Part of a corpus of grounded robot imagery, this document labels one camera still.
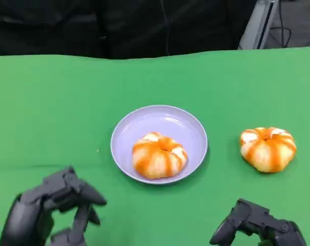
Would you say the black backdrop curtain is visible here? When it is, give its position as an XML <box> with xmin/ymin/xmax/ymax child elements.
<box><xmin>0</xmin><ymin>0</ymin><xmax>257</xmax><ymax>60</ymax></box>

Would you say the black floor cable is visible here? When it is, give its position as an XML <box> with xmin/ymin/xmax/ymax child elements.
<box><xmin>269</xmin><ymin>0</ymin><xmax>310</xmax><ymax>48</ymax></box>

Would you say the orange and white bread roll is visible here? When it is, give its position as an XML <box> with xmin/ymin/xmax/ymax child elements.
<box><xmin>132</xmin><ymin>131</ymin><xmax>188</xmax><ymax>179</ymax></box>
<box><xmin>239</xmin><ymin>127</ymin><xmax>297</xmax><ymax>173</ymax></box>

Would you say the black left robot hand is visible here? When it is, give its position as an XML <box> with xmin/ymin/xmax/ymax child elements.
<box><xmin>0</xmin><ymin>166</ymin><xmax>107</xmax><ymax>246</ymax></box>

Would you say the green table cloth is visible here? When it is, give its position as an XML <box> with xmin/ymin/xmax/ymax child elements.
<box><xmin>0</xmin><ymin>46</ymin><xmax>310</xmax><ymax>246</ymax></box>

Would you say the lilac plate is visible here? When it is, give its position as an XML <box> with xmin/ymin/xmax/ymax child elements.
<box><xmin>110</xmin><ymin>104</ymin><xmax>208</xmax><ymax>185</ymax></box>

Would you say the white frame post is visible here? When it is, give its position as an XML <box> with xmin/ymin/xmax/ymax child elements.
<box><xmin>237</xmin><ymin>0</ymin><xmax>278</xmax><ymax>50</ymax></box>

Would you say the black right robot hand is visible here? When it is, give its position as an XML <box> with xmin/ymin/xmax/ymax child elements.
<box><xmin>209</xmin><ymin>198</ymin><xmax>307</xmax><ymax>246</ymax></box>

